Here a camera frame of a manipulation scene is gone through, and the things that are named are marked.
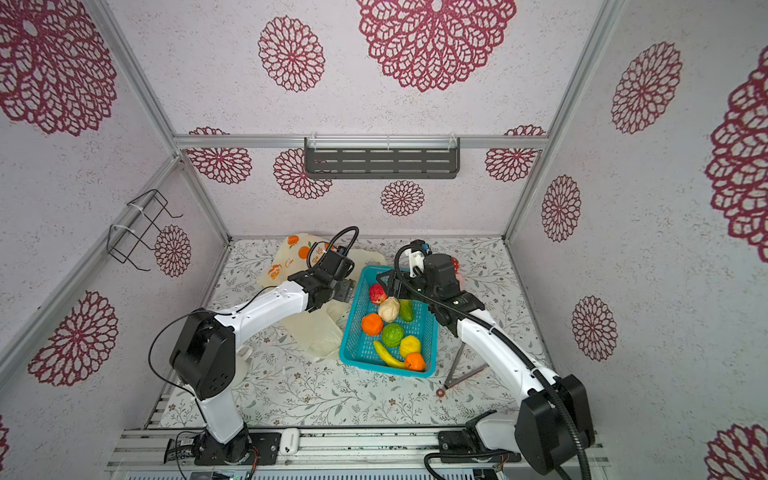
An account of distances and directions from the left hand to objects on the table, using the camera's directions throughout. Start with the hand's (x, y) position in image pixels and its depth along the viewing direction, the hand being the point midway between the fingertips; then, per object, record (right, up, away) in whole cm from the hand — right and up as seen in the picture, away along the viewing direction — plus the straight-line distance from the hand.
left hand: (334, 285), depth 92 cm
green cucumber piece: (+23, -8, +2) cm, 24 cm away
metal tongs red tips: (+36, -24, -5) cm, 43 cm away
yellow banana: (+17, -21, -6) cm, 28 cm away
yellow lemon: (+23, -17, -6) cm, 29 cm away
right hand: (+16, +4, -15) cm, 22 cm away
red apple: (+13, -3, +5) cm, 15 cm away
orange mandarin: (+12, -12, -2) cm, 17 cm away
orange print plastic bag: (-15, +10, +10) cm, 21 cm away
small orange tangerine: (+24, -20, -12) cm, 33 cm away
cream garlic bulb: (+17, -7, +2) cm, 19 cm away
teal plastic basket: (+8, -19, -2) cm, 21 cm away
